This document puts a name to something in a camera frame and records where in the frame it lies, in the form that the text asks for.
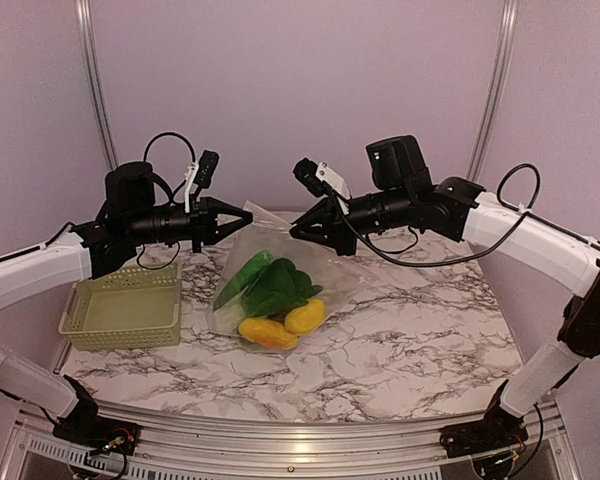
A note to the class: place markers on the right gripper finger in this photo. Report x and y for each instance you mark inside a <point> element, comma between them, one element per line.
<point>315,235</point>
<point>314,217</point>

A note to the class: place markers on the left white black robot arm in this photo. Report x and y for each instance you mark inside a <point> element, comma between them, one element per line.
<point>130,217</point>

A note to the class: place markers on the left aluminium frame post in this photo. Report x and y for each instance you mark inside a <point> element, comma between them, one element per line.
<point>94,81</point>

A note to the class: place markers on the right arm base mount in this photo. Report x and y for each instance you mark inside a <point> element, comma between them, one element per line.
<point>482,440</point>

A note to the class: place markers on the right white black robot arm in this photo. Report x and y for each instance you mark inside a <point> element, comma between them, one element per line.
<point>463,211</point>

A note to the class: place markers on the right aluminium frame post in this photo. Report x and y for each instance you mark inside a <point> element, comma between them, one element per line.
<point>496,87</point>

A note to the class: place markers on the green plastic basket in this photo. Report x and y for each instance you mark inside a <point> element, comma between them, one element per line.
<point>133,308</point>

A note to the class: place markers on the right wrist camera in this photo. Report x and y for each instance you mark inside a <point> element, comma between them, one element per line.
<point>318,179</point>

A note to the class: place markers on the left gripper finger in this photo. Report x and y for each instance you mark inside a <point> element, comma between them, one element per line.
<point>218,232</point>
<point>219,207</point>

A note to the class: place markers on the aluminium frame post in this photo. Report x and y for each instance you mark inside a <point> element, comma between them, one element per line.
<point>94,81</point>
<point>496,87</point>

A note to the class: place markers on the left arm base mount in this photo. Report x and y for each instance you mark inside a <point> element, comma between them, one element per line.
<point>96,435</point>

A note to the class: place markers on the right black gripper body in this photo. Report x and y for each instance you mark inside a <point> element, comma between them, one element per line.
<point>347,236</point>

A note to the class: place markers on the front aluminium rail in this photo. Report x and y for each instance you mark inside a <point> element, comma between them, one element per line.
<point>178,446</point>

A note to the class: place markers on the fake bok choy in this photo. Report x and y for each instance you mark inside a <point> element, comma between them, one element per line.
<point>280,288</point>

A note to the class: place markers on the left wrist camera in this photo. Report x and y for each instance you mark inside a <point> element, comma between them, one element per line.
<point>198,177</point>

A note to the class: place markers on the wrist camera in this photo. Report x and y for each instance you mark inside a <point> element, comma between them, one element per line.
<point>198,177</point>
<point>318,179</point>

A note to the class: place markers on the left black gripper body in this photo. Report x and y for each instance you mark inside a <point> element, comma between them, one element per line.
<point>198,229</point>

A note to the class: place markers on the clear zip top bag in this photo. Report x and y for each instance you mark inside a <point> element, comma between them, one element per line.
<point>341,278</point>

